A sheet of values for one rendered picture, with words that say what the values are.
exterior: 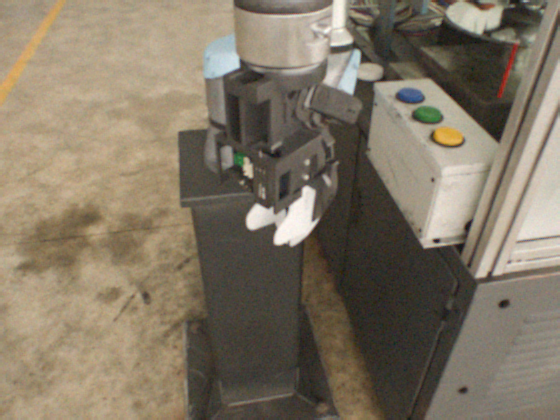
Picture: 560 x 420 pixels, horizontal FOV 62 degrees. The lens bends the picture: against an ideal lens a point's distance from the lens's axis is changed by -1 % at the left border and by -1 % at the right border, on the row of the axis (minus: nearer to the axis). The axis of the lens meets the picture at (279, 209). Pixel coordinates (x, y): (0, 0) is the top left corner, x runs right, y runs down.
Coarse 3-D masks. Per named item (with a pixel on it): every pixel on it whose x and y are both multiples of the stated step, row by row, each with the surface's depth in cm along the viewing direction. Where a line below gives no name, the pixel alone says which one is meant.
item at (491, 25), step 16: (464, 0) 107; (480, 0) 107; (496, 0) 107; (448, 16) 98; (464, 16) 98; (480, 16) 98; (496, 16) 98; (480, 32) 90; (496, 32) 90; (512, 32) 90; (528, 32) 90
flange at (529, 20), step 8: (512, 8) 99; (520, 8) 95; (528, 8) 94; (544, 8) 94; (504, 16) 95; (512, 16) 95; (520, 16) 94; (528, 16) 94; (536, 16) 94; (520, 24) 93; (528, 24) 92; (536, 24) 92
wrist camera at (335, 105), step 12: (324, 84) 40; (312, 96) 40; (324, 96) 41; (336, 96) 43; (348, 96) 45; (312, 108) 40; (324, 108) 42; (336, 108) 44; (348, 108) 46; (336, 120) 47; (348, 120) 47
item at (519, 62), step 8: (504, 48) 101; (512, 48) 99; (520, 48) 98; (528, 48) 97; (504, 56) 101; (520, 56) 99; (528, 56) 99; (504, 64) 101; (512, 64) 100; (520, 64) 100
